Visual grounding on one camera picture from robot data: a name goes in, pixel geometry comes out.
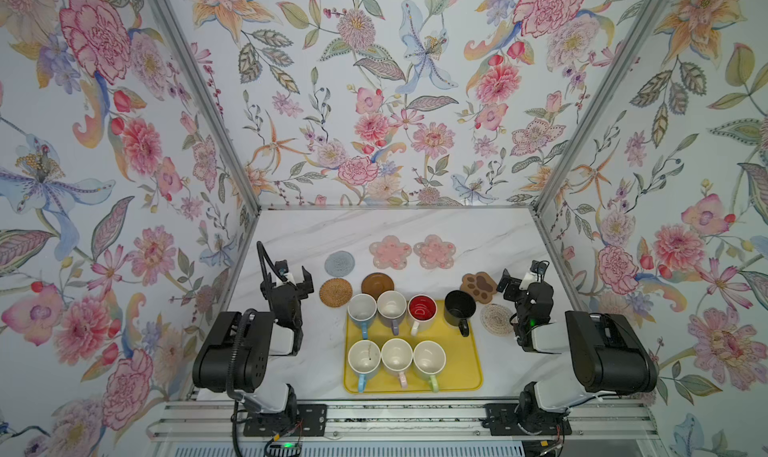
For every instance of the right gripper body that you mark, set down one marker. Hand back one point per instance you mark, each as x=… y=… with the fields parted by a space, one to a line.
x=524 y=287

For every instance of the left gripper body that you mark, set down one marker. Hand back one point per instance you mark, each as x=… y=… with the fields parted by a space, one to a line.
x=288 y=285

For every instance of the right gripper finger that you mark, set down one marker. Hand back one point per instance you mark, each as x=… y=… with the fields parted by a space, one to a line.
x=504 y=284
x=540 y=267

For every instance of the cork paw print coaster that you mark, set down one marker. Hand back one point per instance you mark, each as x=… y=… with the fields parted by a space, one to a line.
x=480 y=286

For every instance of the woven rattan round coaster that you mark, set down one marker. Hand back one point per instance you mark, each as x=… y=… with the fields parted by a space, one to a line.
x=336 y=292

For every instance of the colourful woven round coaster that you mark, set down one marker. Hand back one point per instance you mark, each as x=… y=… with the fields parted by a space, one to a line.
x=497 y=319

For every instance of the grey round coaster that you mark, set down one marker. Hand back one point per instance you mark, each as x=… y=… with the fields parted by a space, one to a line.
x=339 y=264

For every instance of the brown wooden round coaster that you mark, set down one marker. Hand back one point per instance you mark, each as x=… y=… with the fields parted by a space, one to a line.
x=375 y=284

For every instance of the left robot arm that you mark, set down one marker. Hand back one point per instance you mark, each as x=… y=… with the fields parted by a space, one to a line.
x=234 y=356

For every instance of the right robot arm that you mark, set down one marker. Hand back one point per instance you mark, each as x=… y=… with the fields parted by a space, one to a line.
x=605 y=354

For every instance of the pink flower coaster right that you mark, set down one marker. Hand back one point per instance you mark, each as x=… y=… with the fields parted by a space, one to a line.
x=434 y=253

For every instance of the pink flower coaster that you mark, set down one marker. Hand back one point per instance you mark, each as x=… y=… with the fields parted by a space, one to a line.
x=434 y=253
x=390 y=253

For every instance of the pink flower coaster left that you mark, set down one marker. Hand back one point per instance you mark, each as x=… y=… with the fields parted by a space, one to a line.
x=390 y=253

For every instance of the black mug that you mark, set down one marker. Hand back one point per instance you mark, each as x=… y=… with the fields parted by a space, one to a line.
x=459 y=307

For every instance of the blue mug back row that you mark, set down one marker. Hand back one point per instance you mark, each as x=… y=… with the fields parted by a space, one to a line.
x=362 y=310

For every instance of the red interior white mug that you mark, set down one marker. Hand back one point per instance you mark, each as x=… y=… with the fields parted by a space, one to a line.
x=421 y=314

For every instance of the purple mug back row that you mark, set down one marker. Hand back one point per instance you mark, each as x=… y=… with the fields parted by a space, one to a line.
x=392 y=309

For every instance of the yellow tray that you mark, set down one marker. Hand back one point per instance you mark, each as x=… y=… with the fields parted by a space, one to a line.
x=462 y=372

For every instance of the blue handle mug front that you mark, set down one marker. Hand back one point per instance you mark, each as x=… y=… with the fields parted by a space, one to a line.
x=364 y=359

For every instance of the green handle mug front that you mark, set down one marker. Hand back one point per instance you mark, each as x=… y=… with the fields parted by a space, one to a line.
x=429 y=360

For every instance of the pink handle mug front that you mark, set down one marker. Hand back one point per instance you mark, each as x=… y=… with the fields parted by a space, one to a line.
x=397 y=357

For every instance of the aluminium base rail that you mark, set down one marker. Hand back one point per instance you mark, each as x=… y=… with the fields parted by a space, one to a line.
x=411 y=420

